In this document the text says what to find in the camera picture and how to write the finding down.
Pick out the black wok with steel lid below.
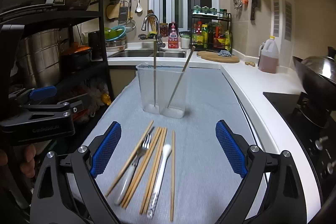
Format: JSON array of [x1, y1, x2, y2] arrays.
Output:
[[293, 46, 336, 111]]

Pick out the wooden chopstick pair right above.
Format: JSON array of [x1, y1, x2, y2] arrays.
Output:
[[139, 127, 167, 215]]

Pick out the leftmost wooden chopstick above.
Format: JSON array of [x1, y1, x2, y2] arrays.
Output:
[[105, 121, 154, 197]]

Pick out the single wooden chopstick right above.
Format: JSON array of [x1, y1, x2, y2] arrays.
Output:
[[170, 130, 175, 222]]

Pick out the person's left hand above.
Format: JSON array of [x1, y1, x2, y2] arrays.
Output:
[[0, 144, 37, 178]]

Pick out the hanging wooden board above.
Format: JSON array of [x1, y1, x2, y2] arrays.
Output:
[[105, 2, 120, 21]]

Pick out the black spice rack with bottles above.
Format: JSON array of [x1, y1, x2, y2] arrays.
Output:
[[190, 6, 233, 53]]

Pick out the wooden chopstick pair left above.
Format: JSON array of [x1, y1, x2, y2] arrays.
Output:
[[121, 127, 162, 209]]

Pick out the wooden chopstick pair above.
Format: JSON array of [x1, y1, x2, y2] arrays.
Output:
[[121, 127, 162, 209], [139, 127, 167, 215]]

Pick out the fork with white handle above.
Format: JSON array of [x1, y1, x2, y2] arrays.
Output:
[[114, 133, 151, 206]]

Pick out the dark metal chopstick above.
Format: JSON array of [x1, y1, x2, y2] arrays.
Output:
[[153, 39, 157, 107]]

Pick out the orange ceramic pot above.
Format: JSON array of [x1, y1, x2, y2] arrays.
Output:
[[62, 42, 91, 55]]

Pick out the red dish soap bottle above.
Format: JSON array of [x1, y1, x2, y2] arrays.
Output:
[[168, 22, 179, 49]]

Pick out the black metal shelf rack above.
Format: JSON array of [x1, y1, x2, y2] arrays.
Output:
[[1, 0, 114, 112]]

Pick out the grey textured table mat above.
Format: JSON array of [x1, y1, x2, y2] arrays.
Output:
[[63, 66, 271, 224]]

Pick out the hanging white ladle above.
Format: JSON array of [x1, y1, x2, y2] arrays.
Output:
[[135, 0, 143, 14]]

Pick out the large cooking oil jug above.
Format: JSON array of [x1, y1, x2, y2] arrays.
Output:
[[258, 36, 279, 74]]

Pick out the black gas stove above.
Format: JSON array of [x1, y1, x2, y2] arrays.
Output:
[[264, 92, 335, 188]]

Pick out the white lidded jar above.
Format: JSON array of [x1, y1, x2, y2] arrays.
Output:
[[179, 31, 191, 50]]

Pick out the blue grey dish cloth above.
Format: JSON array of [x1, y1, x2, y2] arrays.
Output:
[[218, 50, 232, 57]]

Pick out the round wooden cutting board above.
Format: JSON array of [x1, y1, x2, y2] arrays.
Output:
[[197, 51, 240, 64]]

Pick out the ginger piece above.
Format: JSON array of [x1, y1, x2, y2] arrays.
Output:
[[245, 61, 255, 67]]

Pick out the hanging metal grater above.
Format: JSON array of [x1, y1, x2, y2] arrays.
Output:
[[118, 0, 129, 25]]

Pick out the white patterned spoon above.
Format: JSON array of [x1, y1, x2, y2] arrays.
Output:
[[146, 144, 172, 219]]

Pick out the chrome kitchen faucet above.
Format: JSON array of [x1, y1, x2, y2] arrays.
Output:
[[141, 13, 166, 51]]

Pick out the clear plastic utensil holder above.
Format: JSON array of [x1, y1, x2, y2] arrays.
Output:
[[136, 63, 190, 119]]

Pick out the stacked green blue colander bowls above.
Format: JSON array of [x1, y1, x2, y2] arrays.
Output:
[[104, 26, 126, 52]]

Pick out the metal chopstick leaning in holder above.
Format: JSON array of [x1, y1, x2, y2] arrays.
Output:
[[167, 46, 195, 108]]

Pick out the red chili jar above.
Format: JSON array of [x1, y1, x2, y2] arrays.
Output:
[[159, 23, 168, 37]]

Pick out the large stainless steel pot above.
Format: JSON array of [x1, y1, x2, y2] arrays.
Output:
[[17, 28, 67, 88]]

